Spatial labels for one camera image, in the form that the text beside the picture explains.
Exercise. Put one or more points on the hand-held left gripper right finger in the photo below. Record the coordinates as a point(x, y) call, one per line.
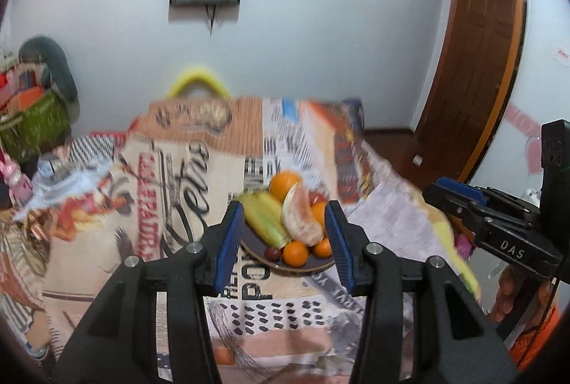
point(340, 250)

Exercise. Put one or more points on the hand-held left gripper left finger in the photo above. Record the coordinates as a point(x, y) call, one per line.
point(229, 246)

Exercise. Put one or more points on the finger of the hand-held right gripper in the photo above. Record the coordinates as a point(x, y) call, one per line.
point(465, 187)
point(454, 206)

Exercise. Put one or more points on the small tangerine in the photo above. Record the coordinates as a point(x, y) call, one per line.
point(323, 249)
point(295, 254)

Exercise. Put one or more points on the purple plate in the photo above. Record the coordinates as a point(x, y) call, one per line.
point(254, 245)

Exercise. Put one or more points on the large orange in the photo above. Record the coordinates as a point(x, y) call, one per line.
point(320, 215)

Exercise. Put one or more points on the green yellow corn cob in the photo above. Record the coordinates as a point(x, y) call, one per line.
point(251, 210)

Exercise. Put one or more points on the red grape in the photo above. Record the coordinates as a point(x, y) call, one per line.
point(273, 253)

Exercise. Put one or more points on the yellow banana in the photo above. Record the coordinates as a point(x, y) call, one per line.
point(276, 228)

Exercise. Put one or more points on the peeled orange segment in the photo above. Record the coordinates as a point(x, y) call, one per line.
point(300, 219)

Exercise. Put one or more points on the person's right hand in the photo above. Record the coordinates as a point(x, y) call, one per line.
point(505, 295)

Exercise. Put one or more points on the magenta object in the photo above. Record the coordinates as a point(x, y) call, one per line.
point(464, 246)

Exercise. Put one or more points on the red tomato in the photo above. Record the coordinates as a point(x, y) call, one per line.
point(317, 199)

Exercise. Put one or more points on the printed tablecloth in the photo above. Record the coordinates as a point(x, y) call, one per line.
point(156, 232)

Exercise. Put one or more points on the medium orange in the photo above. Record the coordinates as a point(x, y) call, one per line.
point(285, 183)

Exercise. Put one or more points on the wooden door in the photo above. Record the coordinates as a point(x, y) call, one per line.
point(481, 54)

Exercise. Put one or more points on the yellow chair back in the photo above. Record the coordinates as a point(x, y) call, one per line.
point(196, 74)

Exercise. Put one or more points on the pink toy figure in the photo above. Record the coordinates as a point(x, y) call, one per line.
point(18, 183)

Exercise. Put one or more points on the orange red box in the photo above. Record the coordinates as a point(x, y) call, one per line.
point(26, 94)

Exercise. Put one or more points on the white wall socket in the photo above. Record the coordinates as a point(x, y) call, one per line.
point(417, 160)

